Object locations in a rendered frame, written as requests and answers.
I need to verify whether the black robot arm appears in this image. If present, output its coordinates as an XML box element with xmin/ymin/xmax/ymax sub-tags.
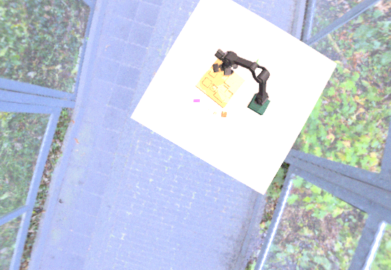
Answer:
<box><xmin>215</xmin><ymin>49</ymin><xmax>270</xmax><ymax>106</ymax></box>

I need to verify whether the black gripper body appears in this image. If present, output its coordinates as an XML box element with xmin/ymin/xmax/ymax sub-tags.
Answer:
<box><xmin>213</xmin><ymin>62</ymin><xmax>238</xmax><ymax>72</ymax></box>

